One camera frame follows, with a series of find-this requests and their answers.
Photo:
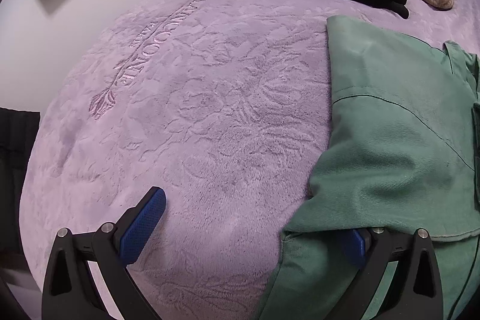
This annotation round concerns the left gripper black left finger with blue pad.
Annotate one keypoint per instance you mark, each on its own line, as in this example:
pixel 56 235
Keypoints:
pixel 69 290

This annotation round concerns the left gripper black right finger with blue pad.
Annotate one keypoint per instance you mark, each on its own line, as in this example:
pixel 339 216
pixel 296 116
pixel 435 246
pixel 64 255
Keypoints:
pixel 415 290

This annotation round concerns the green work shirt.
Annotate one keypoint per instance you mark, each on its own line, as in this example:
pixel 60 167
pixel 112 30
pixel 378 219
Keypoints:
pixel 403 155

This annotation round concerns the black furniture at left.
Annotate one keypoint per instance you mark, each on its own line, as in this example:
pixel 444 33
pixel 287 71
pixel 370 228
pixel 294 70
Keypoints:
pixel 18 132

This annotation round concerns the purple embossed bed blanket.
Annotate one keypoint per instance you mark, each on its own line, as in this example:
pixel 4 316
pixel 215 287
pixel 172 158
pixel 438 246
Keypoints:
pixel 224 104

